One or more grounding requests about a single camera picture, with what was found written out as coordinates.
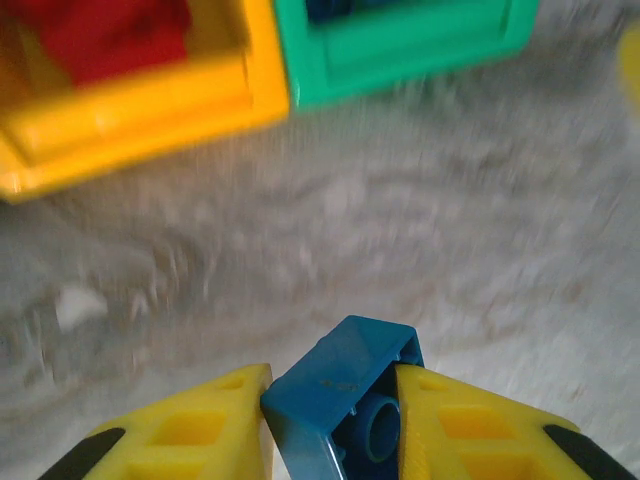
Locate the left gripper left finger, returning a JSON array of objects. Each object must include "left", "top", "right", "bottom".
[{"left": 37, "top": 363, "right": 275, "bottom": 480}]

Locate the long blue lego brick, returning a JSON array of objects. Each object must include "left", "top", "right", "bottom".
[{"left": 259, "top": 314, "right": 426, "bottom": 480}]

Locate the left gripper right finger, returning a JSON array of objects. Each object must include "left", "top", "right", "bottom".
[{"left": 394, "top": 367, "right": 640, "bottom": 480}]

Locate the long red lego brick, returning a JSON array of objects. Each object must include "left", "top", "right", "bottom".
[{"left": 34, "top": 0, "right": 194, "bottom": 89}]

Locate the green plastic bin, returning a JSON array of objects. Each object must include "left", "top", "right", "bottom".
[{"left": 273, "top": 0, "right": 541, "bottom": 110}]

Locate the yellow plastic bin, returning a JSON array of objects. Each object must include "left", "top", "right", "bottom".
[{"left": 0, "top": 0, "right": 291, "bottom": 204}]

